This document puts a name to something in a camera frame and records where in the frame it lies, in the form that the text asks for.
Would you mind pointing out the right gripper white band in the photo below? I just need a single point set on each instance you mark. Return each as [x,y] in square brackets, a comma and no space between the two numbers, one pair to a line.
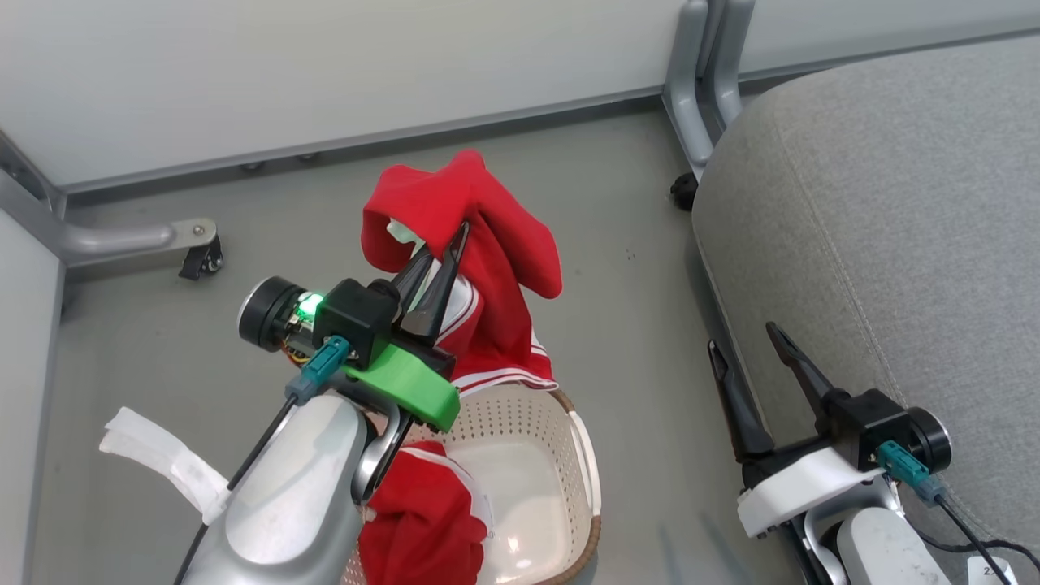
[800,483]

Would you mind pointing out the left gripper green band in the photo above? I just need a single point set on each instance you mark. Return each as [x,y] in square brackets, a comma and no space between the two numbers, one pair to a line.
[406,386]

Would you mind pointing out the red garment with white stripes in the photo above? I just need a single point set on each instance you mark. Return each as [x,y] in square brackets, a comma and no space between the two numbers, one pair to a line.
[504,260]

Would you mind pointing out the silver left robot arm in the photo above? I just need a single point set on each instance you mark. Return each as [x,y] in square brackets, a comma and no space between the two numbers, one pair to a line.
[284,504]

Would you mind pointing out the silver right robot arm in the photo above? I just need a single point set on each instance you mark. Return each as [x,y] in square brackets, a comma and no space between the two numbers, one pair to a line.
[881,548]

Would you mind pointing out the grey fabric sofa seat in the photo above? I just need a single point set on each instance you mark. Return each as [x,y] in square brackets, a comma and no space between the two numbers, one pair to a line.
[910,244]

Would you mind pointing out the cream perforated laundry basket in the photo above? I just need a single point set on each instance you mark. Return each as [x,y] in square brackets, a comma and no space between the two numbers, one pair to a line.
[528,471]

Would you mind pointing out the black caster wheel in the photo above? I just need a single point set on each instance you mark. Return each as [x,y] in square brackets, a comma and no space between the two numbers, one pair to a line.
[203,260]
[684,192]

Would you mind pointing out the white label tag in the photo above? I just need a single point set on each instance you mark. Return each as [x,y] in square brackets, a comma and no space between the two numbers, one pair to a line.
[993,571]

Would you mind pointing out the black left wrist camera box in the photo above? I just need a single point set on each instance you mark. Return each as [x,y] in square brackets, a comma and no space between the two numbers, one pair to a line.
[353,317]

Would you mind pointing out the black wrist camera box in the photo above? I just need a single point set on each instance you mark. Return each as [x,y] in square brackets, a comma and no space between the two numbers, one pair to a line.
[869,426]
[353,317]

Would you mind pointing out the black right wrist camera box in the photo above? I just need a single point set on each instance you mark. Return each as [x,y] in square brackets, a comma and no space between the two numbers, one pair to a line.
[869,426]

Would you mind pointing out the grey metal frame leg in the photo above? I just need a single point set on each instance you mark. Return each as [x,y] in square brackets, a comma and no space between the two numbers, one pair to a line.
[699,89]
[106,237]

